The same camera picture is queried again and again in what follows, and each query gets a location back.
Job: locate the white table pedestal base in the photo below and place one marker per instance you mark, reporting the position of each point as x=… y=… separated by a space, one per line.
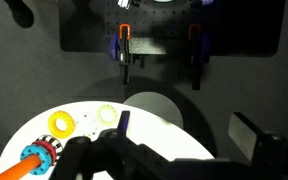
x=157 y=106

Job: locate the perforated mounting plate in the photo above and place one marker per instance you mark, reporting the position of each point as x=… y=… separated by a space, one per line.
x=84 y=26

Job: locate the dark rounded stand foot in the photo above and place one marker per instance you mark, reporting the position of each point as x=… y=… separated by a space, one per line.
x=22 y=15

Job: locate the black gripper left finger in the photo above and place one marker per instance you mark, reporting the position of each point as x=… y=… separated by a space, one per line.
x=124 y=121

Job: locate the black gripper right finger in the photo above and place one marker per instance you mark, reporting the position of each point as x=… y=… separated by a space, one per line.
x=245 y=135

